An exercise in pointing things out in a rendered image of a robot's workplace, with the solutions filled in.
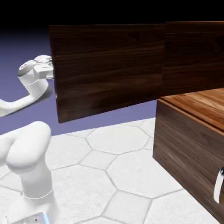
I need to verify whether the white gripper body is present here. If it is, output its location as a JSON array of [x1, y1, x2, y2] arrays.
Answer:
[[34, 62, 54, 80]]

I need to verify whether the dark wood cabinet door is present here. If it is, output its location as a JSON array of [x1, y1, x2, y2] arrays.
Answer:
[[49, 23, 167, 124], [152, 98, 224, 224]]

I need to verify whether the dark wood cabinet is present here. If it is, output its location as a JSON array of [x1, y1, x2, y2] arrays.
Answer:
[[152, 21, 224, 224]]

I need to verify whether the curved silver door handle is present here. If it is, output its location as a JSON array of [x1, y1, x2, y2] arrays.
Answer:
[[213, 166, 224, 205]]

